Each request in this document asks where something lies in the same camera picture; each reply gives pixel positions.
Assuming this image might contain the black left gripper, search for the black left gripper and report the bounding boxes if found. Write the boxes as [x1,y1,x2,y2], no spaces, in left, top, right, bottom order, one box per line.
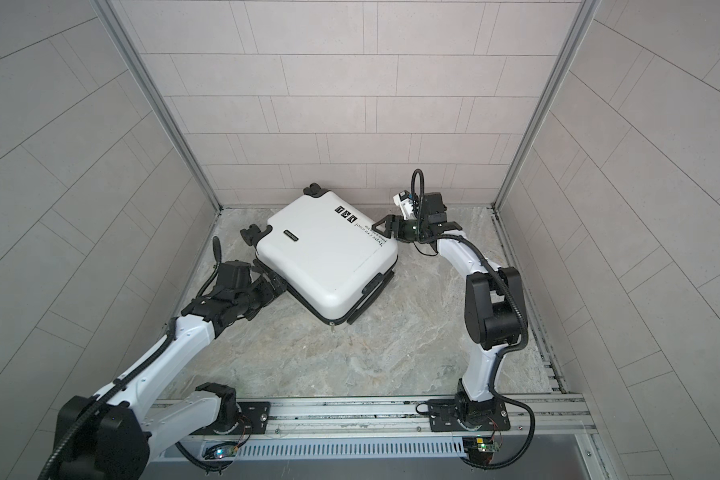
[234,270,293,317]

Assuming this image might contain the black and white suitcase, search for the black and white suitcase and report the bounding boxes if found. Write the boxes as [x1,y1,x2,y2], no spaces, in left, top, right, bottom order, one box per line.
[241,183,398,325]

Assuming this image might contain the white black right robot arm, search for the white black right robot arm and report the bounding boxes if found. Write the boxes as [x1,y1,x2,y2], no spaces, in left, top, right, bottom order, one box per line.
[372,191,528,430]

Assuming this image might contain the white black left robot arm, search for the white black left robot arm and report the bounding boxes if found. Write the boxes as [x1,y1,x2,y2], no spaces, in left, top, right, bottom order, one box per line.
[39,261,288,479]

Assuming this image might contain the left green circuit board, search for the left green circuit board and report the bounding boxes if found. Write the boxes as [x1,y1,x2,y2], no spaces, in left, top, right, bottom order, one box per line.
[204,442,239,460]

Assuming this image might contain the green circuit board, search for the green circuit board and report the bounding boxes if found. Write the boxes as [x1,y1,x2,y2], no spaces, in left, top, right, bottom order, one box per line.
[462,436,502,465]
[204,442,239,460]

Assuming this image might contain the right green circuit board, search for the right green circuit board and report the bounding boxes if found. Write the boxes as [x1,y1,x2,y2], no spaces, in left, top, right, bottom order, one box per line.
[462,436,502,465]

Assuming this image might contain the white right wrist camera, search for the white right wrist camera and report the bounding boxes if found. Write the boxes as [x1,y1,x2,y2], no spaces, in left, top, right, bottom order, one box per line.
[393,190,417,220]

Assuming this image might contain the right black corrugated cable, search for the right black corrugated cable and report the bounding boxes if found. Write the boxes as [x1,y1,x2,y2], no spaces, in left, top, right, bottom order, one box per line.
[409,167,536,470]

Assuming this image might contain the black corrugated cable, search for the black corrugated cable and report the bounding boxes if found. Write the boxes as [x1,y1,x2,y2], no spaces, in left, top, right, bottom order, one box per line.
[409,167,536,470]
[35,235,235,480]

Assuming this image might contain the left black corrugated cable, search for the left black corrugated cable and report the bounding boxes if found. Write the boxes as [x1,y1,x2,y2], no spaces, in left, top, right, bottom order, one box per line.
[35,235,235,480]

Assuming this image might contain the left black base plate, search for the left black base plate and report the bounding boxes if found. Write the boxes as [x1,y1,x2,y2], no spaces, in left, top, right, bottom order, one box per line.
[192,401,271,436]

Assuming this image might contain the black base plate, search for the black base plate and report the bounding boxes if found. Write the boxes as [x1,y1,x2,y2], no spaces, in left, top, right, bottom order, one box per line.
[192,401,271,436]
[425,397,511,432]

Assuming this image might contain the aluminium mounting rail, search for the aluminium mounting rail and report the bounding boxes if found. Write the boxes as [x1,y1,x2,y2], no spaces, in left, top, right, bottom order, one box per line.
[148,394,597,465]

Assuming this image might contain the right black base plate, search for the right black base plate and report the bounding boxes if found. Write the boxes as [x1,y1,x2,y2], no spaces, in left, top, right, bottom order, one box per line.
[425,397,511,432]

